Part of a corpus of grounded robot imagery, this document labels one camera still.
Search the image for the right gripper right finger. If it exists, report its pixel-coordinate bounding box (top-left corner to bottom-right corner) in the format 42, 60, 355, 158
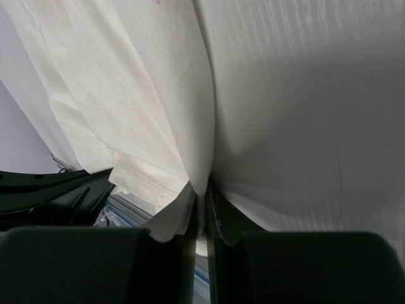
206, 182, 404, 303

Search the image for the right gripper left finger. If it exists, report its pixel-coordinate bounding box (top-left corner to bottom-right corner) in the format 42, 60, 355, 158
1, 184, 197, 303

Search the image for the aluminium mounting rail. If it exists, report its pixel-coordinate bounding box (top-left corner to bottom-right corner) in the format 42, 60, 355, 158
106, 194, 211, 303

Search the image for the white t-shirt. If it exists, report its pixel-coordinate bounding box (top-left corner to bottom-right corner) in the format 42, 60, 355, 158
1, 1, 404, 257

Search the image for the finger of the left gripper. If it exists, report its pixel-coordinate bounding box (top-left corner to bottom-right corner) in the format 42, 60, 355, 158
1, 169, 114, 227

